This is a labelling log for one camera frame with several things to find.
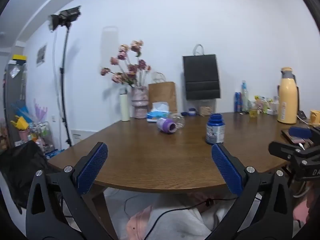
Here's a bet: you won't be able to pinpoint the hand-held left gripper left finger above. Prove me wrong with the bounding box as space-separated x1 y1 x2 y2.
25 142 118 240

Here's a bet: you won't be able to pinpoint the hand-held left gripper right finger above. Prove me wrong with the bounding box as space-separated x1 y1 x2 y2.
207 142 294 240

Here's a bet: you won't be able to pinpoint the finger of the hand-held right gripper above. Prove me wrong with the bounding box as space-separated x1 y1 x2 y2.
268 141 304 161
288 127 320 142

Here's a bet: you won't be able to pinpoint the person's right forearm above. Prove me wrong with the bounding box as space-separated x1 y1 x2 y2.
293 181 320 230

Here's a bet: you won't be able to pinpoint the clear plastic cup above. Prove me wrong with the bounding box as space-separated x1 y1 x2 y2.
168 113 186 129

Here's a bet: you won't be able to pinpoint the brown notebook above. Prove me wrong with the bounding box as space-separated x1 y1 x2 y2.
281 128 313 144

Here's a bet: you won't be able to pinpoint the yellow thermos jug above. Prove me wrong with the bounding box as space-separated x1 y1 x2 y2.
277 67 300 124

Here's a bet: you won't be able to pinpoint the blue supplement jar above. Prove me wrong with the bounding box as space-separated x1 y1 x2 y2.
205 113 226 145

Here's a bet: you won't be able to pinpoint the pile of snack packets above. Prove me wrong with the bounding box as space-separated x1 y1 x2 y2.
254 95 279 116

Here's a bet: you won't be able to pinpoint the clear plastic bottle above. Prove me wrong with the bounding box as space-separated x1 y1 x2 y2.
240 80 251 113

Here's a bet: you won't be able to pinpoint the clear storage container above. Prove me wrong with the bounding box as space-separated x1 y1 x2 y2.
199 100 216 117

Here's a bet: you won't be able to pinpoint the cluttered storage rack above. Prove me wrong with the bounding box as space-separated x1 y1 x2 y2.
10 99 59 157

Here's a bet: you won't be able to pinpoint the blue drink can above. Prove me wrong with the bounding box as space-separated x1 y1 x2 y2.
234 92 242 113

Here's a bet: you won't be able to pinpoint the white slim bottle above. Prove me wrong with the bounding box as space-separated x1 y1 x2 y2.
120 94 130 122

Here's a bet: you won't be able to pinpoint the black jacket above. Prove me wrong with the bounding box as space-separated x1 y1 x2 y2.
0 140 54 214

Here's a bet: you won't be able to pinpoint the person's grey pants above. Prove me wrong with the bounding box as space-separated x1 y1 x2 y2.
146 192 239 240

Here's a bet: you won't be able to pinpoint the pink marbled vase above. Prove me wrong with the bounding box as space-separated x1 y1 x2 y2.
130 86 149 119

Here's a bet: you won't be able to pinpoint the blue tissue pack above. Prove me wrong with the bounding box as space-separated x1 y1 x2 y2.
146 102 171 123

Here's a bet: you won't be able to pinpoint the black paper bag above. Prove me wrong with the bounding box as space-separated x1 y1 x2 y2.
182 44 222 101

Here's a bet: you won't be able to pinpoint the brown paper bag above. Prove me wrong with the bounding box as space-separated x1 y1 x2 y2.
148 72 178 114

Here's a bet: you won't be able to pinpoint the grey refrigerator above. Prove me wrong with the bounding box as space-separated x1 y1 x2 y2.
3 60 28 142

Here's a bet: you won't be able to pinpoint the pink dried flowers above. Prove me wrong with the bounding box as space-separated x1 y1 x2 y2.
101 40 152 88

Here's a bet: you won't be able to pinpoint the studio light on stand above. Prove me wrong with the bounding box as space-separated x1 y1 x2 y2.
48 6 82 147

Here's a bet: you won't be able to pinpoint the white wall heater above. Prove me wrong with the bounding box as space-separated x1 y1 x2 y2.
71 129 98 147

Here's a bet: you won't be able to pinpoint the black cable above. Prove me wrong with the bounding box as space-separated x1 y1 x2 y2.
144 198 238 240

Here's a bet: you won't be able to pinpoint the wall poster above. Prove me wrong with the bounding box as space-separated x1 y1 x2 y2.
36 44 48 67

